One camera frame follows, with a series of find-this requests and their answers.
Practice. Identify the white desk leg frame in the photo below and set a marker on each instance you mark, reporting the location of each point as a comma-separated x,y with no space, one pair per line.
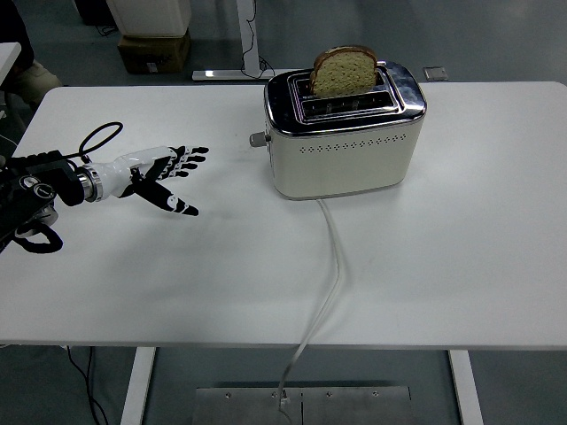
248,35

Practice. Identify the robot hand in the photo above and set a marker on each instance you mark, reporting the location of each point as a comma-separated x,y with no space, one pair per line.
117,170

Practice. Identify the black box on floor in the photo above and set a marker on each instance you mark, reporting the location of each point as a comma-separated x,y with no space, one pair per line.
95,11

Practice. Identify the cream and chrome toaster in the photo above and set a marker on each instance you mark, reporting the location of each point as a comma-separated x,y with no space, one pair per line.
341,164

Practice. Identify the grey floor socket plate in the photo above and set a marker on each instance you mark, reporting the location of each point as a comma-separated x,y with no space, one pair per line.
435,74

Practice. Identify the grey metal plate with screws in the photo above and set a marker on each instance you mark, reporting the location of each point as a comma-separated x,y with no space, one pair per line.
354,407

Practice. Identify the grey toaster lever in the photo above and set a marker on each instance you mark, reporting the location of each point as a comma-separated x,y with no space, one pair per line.
257,141

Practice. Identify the brown cardboard box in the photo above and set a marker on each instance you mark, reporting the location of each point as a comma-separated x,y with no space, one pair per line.
153,53

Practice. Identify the white appliance housing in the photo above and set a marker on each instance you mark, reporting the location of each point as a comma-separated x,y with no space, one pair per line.
150,15

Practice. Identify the person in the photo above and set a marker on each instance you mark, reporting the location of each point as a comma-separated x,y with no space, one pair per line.
20,40

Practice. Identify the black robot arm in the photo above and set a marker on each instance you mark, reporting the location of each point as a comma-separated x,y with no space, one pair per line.
44,177

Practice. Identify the brown bread slice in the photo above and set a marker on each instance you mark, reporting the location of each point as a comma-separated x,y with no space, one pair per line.
344,75

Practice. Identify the white side table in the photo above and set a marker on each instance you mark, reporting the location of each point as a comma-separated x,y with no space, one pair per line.
6,55

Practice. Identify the white table leg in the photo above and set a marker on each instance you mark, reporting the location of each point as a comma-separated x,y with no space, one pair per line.
138,385
466,389

